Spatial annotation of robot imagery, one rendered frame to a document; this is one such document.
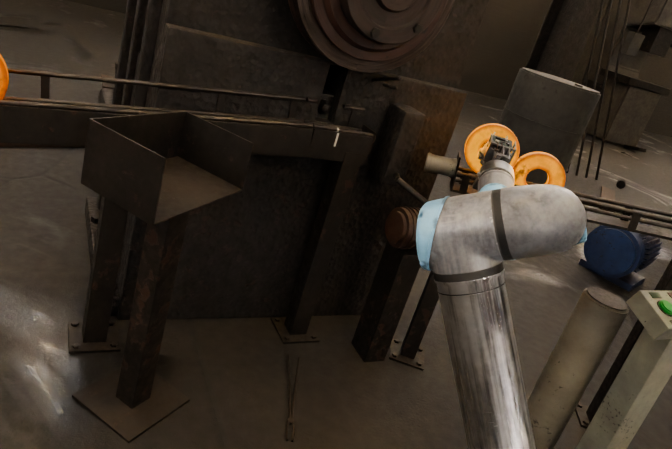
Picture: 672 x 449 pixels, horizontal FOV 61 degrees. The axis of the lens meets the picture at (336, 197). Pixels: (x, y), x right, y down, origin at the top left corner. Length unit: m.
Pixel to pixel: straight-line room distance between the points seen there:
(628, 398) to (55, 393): 1.43
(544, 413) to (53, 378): 1.32
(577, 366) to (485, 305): 0.82
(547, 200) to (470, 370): 0.30
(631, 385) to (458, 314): 0.82
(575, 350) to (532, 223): 0.86
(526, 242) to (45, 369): 1.23
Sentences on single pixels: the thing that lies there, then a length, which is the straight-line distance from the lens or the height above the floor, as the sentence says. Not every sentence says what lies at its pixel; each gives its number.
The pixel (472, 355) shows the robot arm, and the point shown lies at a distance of 0.97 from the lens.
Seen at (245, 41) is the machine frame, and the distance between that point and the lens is 1.59.
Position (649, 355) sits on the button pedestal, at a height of 0.47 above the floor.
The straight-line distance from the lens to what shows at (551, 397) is 1.80.
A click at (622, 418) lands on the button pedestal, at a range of 1.73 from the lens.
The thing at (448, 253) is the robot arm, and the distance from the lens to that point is 0.93.
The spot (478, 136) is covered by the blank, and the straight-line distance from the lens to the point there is 1.73.
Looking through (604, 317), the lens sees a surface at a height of 0.49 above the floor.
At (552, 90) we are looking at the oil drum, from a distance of 4.13.
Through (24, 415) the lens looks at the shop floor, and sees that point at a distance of 1.56.
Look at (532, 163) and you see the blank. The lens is 1.76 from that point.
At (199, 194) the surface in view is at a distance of 1.24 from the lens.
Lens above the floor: 1.09
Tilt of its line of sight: 20 degrees down
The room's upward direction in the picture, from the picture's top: 17 degrees clockwise
